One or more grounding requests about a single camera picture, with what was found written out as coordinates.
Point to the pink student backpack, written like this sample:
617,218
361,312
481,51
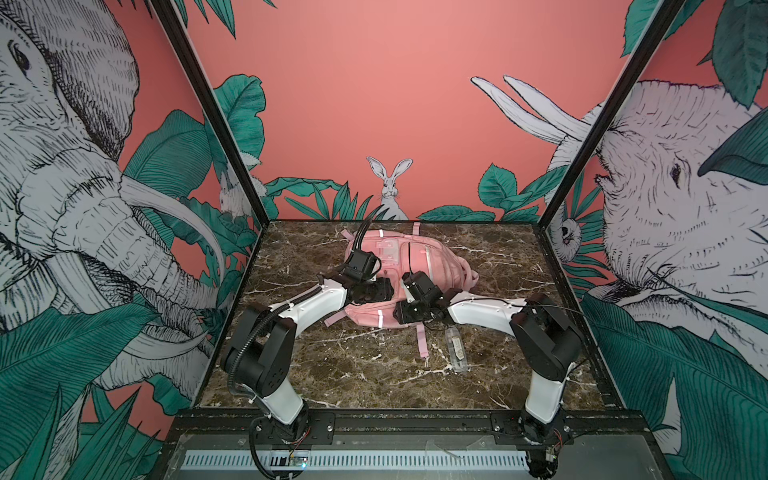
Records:
403,253

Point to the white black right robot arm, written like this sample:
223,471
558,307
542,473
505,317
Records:
549,340

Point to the black right corner frame post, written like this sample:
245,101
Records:
662,18

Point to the black front mounting rail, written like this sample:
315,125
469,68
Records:
323,426

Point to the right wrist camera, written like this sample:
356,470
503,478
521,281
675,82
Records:
420,288

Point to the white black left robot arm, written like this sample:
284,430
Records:
258,357

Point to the clear plastic small case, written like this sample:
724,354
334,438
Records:
456,351

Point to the white perforated cable tray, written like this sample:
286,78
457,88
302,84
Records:
363,460

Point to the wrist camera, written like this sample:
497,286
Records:
361,266
420,288

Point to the black left corner frame post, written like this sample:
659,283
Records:
170,19

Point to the black corner frame post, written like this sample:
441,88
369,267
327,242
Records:
662,18
170,19

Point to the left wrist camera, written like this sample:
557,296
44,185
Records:
361,266

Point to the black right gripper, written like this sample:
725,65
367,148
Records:
403,313

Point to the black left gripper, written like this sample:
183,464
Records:
385,290

